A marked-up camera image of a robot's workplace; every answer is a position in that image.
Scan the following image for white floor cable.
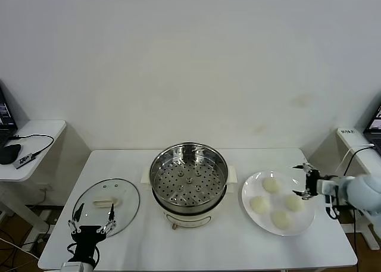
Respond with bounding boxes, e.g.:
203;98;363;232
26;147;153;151
0;237;39;260

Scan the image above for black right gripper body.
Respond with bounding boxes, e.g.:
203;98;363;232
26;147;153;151
305;173;320;198

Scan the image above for black computer mouse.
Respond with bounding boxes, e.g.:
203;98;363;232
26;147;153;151
0;143;22;165

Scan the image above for glass lid with cream handle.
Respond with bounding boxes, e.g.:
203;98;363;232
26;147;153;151
72;178;140;236

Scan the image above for white side table with label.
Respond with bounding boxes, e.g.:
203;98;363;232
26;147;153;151
336;126;381;251

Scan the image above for white round plate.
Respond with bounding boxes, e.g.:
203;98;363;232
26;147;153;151
241;170;316;236

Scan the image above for black usb drive with print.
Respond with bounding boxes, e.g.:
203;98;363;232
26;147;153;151
14;152;40;169

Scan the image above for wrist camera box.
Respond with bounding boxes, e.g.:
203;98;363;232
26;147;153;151
317;179;332;196
60;262;83;272

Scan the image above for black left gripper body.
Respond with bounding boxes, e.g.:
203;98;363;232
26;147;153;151
70;225;107;262

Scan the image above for white flat cable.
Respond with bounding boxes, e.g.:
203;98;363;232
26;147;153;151
338;143;375;173

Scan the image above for stainless steel steamer basket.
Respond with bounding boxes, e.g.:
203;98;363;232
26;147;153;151
149;141;229;211

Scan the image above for black laptop showing camera view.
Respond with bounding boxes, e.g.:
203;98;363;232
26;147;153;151
363;104;381;154

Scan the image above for black floor cables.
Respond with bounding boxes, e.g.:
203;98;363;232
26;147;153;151
0;221;39;272

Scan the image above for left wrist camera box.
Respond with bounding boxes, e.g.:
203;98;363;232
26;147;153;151
60;262;83;272

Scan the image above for white steamed baozi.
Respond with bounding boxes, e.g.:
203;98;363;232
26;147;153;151
249;196;271;215
262;177;283;194
284;194;305;212
270;210;291;229

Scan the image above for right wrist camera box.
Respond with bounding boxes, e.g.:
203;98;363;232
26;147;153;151
317;179;332;196

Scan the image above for cream electric cooking pot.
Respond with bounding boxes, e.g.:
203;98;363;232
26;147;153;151
140;164;238;230

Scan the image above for black cable with inline adapter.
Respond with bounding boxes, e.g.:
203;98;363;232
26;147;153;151
341;145;376;234

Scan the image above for thin black usb cable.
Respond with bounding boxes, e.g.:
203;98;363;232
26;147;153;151
8;133;55;157

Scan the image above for white side table with mouse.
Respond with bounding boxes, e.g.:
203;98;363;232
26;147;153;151
0;120;67;234

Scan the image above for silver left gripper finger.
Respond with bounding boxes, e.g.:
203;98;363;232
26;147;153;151
67;203;85;234
96;203;117;235

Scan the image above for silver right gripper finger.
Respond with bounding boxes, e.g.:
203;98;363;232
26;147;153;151
292;189;315;201
292;162;317;177

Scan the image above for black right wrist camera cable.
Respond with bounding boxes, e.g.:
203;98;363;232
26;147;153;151
324;194;341;220

